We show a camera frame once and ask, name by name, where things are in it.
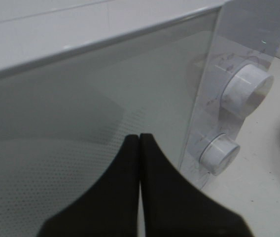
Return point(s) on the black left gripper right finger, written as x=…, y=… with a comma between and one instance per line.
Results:
x=175, y=208

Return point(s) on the upper white power knob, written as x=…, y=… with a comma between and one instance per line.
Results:
x=246, y=90

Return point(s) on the white microwave oven body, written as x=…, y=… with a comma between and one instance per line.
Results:
x=37, y=33

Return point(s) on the white microwave door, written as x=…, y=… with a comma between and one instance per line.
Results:
x=62, y=124

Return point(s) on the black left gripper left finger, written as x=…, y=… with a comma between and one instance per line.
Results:
x=110, y=207

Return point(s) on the white timer knob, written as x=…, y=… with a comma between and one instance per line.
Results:
x=219, y=154

